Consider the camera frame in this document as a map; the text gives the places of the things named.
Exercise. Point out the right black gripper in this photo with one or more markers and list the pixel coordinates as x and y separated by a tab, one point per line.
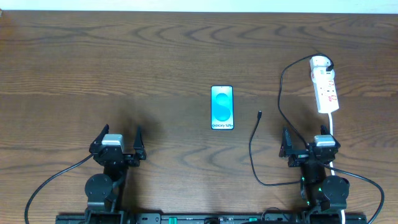
305	157

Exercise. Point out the blue Galaxy smartphone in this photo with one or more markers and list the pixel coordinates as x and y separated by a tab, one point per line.
222	107

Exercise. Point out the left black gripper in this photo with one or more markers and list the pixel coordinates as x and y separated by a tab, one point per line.
121	156

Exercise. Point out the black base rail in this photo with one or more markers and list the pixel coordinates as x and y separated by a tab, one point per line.
156	218

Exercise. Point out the white USB charger plug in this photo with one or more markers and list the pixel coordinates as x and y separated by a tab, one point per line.
321	61

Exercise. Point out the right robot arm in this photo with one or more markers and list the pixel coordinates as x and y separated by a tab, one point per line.
325	194

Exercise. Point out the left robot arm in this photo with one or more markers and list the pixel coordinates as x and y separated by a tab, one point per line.
105	190

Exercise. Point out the white power strip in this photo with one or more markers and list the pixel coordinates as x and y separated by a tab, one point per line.
325	90

